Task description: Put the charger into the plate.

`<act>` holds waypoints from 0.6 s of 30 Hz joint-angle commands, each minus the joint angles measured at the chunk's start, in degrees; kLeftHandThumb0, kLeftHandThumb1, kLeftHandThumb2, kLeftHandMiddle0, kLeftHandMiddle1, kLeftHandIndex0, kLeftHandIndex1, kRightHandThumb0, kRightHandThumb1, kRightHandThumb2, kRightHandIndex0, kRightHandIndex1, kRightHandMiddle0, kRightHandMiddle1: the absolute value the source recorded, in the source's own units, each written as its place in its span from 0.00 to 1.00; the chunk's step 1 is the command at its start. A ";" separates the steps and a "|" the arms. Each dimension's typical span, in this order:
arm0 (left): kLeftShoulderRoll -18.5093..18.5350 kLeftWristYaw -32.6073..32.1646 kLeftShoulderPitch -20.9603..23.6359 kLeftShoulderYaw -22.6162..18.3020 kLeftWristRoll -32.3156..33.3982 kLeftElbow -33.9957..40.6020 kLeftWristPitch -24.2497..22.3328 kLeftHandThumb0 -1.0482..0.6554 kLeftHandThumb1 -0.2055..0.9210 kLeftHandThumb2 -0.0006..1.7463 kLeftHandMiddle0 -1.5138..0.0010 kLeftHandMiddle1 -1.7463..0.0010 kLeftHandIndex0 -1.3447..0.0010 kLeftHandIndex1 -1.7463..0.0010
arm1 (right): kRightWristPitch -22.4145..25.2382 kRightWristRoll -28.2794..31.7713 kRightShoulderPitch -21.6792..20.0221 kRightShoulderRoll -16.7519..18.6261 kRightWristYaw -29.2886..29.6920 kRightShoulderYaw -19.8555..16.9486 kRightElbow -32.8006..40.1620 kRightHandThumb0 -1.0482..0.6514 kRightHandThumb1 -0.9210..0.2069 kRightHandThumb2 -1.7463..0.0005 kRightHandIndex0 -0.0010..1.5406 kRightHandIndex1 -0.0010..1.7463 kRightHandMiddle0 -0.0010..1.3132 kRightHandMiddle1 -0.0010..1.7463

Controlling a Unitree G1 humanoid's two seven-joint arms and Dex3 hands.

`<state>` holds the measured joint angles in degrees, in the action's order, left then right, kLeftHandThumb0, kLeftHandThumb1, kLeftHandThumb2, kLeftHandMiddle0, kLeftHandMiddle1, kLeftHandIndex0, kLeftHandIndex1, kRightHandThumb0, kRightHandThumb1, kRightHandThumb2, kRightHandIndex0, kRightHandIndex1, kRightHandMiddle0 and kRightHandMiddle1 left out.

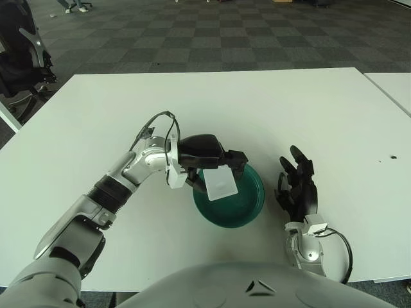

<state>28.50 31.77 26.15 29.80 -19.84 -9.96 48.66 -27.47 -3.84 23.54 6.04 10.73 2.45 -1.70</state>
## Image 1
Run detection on green plate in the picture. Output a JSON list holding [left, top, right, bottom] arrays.
[[192, 165, 266, 229]]

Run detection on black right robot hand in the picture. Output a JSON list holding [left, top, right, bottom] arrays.
[[274, 144, 319, 224]]

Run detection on white neighbouring table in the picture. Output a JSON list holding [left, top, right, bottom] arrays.
[[363, 73, 411, 117]]

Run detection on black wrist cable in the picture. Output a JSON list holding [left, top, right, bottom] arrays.
[[324, 229, 353, 283], [130, 110, 180, 167]]

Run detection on white side desk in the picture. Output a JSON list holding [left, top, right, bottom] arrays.
[[0, 104, 22, 133]]

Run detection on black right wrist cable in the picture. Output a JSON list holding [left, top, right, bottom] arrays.
[[324, 229, 353, 283]]

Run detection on person legs with white shoes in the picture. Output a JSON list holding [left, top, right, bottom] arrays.
[[56, 0, 94, 14]]

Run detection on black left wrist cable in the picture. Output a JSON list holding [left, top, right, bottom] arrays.
[[130, 110, 180, 167]]

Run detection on grey robot torso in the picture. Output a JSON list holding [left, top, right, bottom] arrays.
[[117, 261, 399, 308]]

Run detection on black office chair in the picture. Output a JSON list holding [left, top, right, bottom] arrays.
[[0, 0, 58, 124]]

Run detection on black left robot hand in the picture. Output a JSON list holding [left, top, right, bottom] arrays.
[[178, 133, 249, 193]]

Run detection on white charger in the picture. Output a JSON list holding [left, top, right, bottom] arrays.
[[202, 165, 239, 201]]

